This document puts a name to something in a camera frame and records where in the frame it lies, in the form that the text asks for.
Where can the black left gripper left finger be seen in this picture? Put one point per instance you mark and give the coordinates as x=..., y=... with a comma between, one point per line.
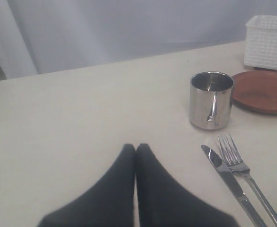
x=108, y=203

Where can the white perforated plastic basket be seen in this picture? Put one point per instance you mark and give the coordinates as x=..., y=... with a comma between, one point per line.
x=261, y=42

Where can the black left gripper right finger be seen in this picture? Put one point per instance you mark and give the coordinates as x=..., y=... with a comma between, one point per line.
x=163, y=202

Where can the white curtain backdrop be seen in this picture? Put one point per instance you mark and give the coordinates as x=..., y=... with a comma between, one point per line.
x=43, y=36

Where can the silver metal fork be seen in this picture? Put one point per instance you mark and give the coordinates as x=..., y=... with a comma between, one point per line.
x=234, y=161

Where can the silver table knife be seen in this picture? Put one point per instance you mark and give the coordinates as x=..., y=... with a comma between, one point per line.
x=230, y=181

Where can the brown round plate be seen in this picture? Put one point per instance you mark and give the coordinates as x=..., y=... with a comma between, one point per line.
x=256, y=91

